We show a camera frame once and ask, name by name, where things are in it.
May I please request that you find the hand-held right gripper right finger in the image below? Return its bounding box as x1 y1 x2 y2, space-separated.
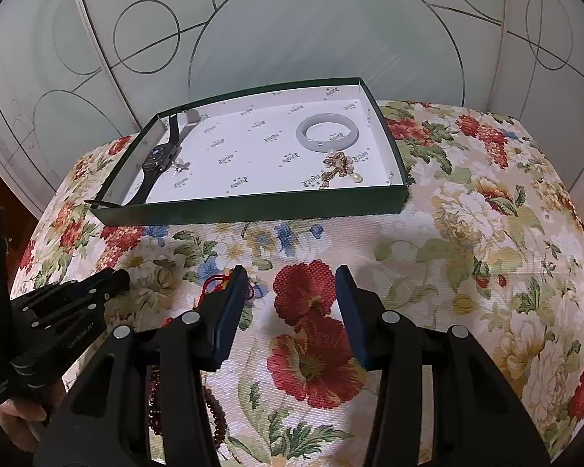
335 265 551 467

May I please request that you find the frosted glass sliding door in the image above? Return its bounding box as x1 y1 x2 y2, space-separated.
70 0 584 195
0 0 143 207

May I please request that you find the dark red bead bracelet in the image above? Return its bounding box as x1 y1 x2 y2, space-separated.
146 316 235 443

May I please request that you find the pearl and gold brooch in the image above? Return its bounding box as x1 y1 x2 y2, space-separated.
320 152 356 190

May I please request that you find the black smartwatch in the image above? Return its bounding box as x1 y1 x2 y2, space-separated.
85 113 183 207

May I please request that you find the pale jade bangle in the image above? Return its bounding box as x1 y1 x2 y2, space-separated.
296 113 362 154

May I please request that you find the floral tablecloth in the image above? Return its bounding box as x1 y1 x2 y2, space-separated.
10 101 584 467

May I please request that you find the red knotted charm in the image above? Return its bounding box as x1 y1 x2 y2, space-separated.
197 272 235 308

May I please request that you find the person's left hand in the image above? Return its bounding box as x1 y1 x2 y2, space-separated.
0 380 68 454

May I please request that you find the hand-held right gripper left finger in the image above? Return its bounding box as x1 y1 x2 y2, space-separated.
32 265 249 467

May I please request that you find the green shallow box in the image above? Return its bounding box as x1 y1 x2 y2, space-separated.
88 77 410 227

